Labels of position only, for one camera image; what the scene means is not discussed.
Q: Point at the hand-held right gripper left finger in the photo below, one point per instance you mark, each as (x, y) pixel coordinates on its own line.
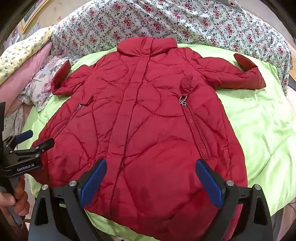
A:
(92, 183)

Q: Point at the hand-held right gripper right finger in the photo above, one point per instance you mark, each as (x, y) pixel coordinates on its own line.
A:
(209, 183)

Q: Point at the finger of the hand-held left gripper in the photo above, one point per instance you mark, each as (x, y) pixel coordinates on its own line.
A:
(44, 144)
(25, 134)

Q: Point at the red quilted puffer jacket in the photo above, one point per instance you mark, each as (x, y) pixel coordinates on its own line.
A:
(143, 115)

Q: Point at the person's left hand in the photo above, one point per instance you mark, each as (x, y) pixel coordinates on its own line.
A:
(22, 199)

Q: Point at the pale floral ruffled pillowcase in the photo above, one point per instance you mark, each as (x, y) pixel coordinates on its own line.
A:
(39, 90)

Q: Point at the pink pillow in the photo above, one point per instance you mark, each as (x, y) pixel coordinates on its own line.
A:
(20, 78)

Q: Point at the light green bed sheet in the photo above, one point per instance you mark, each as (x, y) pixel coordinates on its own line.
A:
(254, 127)

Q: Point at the yellow floral pillow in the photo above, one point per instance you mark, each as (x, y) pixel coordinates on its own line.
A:
(20, 53)

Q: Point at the dark object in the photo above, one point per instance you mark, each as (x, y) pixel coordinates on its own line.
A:
(292, 81)

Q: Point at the rose print floral duvet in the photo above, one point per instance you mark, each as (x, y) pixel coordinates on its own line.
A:
(138, 20)

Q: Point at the grey spotted cloth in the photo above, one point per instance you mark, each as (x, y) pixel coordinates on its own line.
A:
(233, 4)

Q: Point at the gold picture frame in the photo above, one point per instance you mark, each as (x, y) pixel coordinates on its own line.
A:
(34, 16)

